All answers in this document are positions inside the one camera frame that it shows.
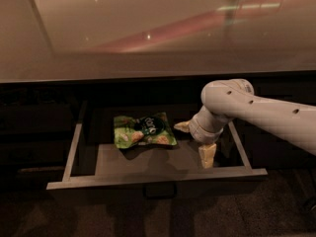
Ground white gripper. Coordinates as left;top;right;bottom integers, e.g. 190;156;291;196
174;115;224;169

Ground green snack bag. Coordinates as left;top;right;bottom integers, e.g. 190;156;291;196
114;112;177;149

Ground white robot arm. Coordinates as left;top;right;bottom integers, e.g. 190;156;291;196
174;79;316;169

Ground dark snack packets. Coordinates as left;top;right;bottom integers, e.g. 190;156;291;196
0;88;64;106

